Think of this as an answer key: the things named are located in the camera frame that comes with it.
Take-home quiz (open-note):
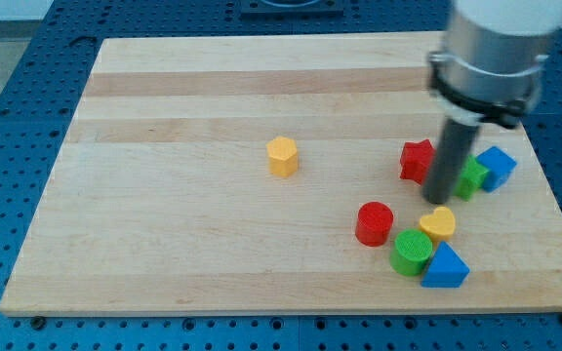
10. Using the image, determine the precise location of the wooden board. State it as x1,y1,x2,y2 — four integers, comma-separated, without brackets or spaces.
0,31,562,317

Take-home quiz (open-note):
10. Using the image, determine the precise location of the yellow hexagon block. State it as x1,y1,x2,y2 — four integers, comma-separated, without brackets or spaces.
266,136,299,177

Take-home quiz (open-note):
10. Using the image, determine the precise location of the green cylinder block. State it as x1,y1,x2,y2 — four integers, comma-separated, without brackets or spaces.
389,228,433,276

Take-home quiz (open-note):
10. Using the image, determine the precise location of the green star block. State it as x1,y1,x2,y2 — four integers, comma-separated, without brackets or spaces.
455,155,489,201

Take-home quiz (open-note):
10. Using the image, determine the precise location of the red star block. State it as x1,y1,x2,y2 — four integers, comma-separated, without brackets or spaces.
399,139,435,185

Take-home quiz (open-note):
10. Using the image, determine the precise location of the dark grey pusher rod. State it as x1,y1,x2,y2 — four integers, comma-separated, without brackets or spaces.
421,118,480,205

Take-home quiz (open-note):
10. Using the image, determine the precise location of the red cylinder block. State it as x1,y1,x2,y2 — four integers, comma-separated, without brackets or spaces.
355,202,394,247

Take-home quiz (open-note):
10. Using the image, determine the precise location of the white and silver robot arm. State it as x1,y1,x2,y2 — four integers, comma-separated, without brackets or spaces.
421,0,562,204

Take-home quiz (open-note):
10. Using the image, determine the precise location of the blue triangle block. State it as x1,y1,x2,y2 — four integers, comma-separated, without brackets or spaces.
421,242,470,288

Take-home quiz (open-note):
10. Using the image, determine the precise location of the yellow heart block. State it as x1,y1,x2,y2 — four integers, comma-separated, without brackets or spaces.
419,206,457,243

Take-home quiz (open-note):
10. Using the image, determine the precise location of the blue cube block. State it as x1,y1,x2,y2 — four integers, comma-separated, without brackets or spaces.
476,146,517,192

